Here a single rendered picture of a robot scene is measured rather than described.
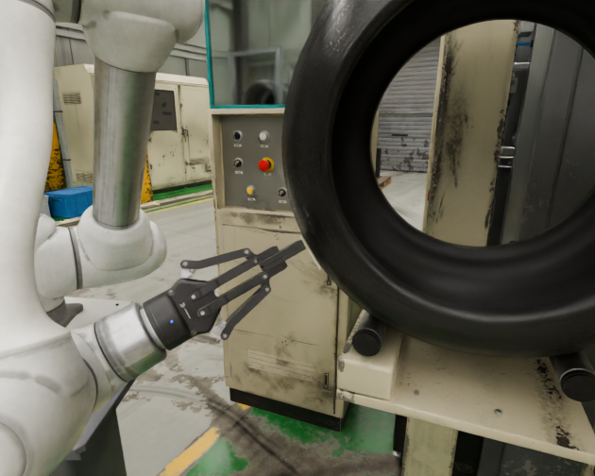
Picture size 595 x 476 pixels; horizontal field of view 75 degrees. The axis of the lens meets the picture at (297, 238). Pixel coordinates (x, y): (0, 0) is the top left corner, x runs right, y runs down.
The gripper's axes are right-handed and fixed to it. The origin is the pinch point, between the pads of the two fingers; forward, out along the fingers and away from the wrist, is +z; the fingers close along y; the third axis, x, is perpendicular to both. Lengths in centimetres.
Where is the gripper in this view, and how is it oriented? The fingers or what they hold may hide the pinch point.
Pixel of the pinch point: (281, 255)
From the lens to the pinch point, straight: 58.1
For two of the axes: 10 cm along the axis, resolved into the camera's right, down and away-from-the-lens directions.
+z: 8.4, -4.7, 2.7
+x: 2.8, -0.6, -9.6
